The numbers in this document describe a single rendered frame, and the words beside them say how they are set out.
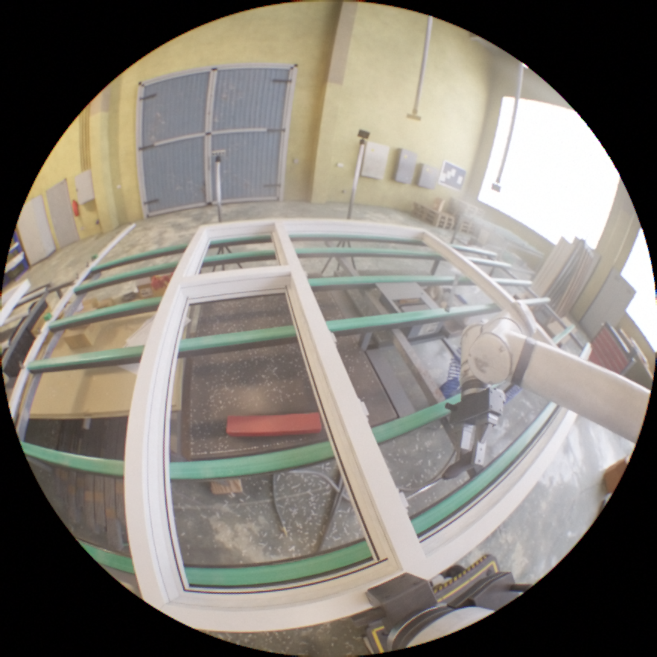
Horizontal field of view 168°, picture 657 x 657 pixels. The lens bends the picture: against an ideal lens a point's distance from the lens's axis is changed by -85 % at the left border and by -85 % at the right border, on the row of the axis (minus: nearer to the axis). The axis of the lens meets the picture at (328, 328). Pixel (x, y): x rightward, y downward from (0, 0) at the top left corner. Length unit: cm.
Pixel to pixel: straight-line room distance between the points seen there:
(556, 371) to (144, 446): 69
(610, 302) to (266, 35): 1062
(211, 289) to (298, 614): 83
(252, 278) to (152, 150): 634
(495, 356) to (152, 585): 66
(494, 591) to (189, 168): 670
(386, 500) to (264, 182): 636
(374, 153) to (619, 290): 762
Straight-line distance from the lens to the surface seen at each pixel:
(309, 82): 685
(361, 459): 39
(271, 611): 41
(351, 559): 46
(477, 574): 136
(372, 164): 698
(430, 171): 821
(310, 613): 41
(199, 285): 77
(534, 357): 41
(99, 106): 765
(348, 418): 41
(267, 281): 76
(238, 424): 74
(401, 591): 26
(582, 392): 42
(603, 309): 738
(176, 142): 663
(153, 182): 687
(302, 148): 650
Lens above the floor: 130
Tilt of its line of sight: 43 degrees down
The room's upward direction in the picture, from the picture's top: 10 degrees clockwise
